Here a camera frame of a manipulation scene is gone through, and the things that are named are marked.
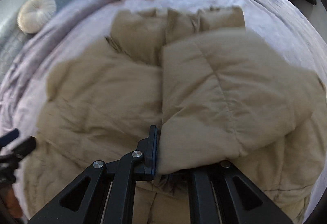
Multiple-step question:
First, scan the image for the beige puffer jacket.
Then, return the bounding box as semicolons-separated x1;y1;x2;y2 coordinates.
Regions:
24;8;326;223

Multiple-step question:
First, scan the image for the grey padded headboard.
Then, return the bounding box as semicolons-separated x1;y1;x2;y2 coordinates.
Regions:
1;0;73;79

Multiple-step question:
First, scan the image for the round cream pillow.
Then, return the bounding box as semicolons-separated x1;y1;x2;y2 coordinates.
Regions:
17;0;57;34

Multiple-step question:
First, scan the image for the lavender bed blanket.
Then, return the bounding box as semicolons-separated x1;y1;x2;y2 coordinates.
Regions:
1;0;326;217

